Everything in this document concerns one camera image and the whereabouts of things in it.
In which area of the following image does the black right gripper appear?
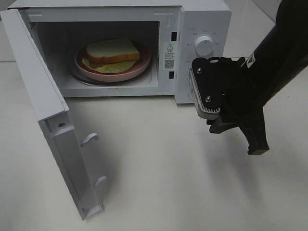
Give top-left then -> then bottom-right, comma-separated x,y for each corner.
208,58 -> 269,155

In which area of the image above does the bread and lettuce sandwich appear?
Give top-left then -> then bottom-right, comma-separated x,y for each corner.
82,37 -> 140,74

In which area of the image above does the white microwave oven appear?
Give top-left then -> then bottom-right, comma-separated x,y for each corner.
7,0 -> 231,103

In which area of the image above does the white rear table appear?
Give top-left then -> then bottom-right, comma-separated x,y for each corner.
223,0 -> 275,59

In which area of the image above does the upper white dial knob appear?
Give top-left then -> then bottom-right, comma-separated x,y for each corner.
194,35 -> 214,56

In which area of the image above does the white microwave door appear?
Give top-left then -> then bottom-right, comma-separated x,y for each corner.
0,9 -> 106,220

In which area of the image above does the white warning label sticker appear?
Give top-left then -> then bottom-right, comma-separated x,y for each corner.
163,41 -> 177,70

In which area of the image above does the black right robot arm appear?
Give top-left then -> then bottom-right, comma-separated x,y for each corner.
207,0 -> 308,155

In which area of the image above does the pink round plate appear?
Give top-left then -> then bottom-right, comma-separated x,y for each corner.
75,43 -> 151,83

